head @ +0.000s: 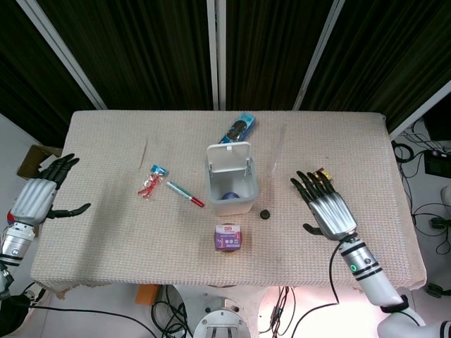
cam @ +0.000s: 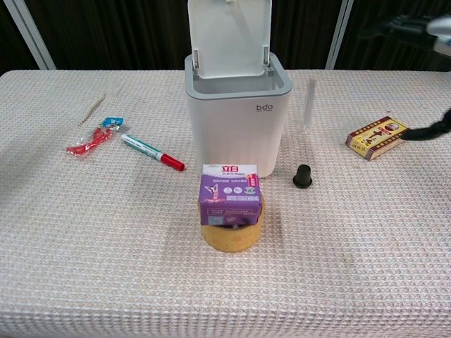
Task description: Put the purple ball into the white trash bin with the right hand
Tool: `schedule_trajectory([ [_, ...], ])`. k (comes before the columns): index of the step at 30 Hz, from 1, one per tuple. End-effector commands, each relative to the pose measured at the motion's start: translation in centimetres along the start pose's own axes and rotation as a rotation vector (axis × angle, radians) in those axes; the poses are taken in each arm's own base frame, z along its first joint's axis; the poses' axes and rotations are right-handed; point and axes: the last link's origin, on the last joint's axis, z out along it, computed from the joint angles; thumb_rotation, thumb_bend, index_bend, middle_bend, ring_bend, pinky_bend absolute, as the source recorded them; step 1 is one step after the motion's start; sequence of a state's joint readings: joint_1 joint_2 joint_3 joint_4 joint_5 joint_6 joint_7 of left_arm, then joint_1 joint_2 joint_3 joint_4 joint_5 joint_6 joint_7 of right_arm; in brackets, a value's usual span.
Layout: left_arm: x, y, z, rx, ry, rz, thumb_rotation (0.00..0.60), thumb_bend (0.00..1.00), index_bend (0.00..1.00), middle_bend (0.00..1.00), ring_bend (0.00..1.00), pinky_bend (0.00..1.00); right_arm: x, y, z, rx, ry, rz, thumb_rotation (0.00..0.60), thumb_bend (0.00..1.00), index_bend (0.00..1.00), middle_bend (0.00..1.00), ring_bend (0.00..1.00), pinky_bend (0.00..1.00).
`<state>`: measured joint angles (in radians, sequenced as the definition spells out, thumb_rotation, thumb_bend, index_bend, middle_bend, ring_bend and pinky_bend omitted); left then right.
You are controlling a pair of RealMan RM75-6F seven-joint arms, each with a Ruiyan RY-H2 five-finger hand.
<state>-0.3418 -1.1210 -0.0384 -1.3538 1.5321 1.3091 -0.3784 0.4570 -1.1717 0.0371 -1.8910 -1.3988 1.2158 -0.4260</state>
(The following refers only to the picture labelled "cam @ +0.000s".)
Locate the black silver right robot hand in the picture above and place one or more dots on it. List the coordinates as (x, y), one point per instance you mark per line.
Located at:
(438, 31)

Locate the white plastic bin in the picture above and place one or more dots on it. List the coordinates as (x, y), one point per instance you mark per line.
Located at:
(232, 134)

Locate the dark partition panel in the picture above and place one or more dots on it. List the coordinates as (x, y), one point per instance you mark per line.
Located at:
(303, 31)
(370, 53)
(105, 31)
(10, 42)

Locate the yellow red small box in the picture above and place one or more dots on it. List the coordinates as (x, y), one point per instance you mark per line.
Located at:
(373, 139)

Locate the clear plastic tube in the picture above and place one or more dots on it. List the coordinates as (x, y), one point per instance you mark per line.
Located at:
(307, 109)

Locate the small black cap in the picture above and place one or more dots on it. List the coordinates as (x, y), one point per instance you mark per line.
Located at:
(303, 176)

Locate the yellow tape roll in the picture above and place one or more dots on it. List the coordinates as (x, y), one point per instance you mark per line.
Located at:
(229, 241)

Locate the white marker with red cap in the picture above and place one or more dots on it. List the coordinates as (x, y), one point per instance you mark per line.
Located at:
(148, 149)

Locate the red blue candy wrapper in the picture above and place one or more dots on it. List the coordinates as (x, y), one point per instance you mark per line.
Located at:
(95, 138)

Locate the beige waffle tablecloth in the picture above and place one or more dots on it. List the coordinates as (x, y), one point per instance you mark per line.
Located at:
(105, 246)

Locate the grey partition frame post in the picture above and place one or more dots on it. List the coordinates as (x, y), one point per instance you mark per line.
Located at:
(339, 35)
(33, 42)

